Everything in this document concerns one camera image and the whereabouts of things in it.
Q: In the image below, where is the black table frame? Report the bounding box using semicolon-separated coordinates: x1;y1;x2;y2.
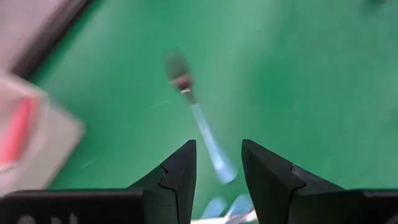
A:
9;0;94;82

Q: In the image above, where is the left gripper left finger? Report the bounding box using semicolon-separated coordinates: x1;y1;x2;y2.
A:
127;139;198;224

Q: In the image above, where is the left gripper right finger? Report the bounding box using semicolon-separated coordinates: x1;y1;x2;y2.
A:
242;139;364;224

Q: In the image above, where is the red-handled silver fork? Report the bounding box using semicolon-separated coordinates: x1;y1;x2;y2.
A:
0;96;40;167

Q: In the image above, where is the white plastic bin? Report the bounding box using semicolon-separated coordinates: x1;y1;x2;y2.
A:
0;70;87;197

